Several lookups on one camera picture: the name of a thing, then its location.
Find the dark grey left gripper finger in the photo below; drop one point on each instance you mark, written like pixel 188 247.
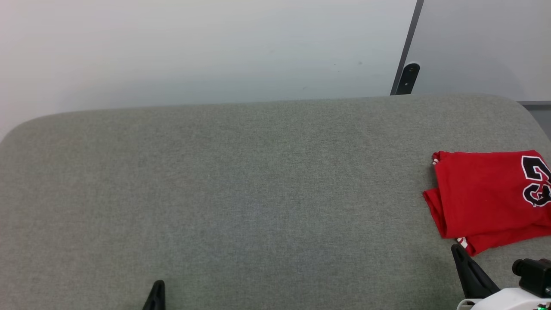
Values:
pixel 156 299

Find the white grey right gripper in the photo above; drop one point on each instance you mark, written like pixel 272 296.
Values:
pixel 508 301

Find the red and white jersey garment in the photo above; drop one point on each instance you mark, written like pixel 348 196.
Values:
pixel 482 193

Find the grey fabric sofa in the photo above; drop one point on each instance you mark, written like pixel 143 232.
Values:
pixel 241 202

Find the grey baseboard strip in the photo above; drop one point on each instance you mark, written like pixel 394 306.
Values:
pixel 536 103

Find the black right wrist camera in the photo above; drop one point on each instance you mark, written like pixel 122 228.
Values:
pixel 536 277

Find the black post bracket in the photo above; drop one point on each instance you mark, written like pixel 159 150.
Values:
pixel 407 79

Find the grey wall partition post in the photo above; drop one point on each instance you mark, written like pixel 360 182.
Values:
pixel 412 30

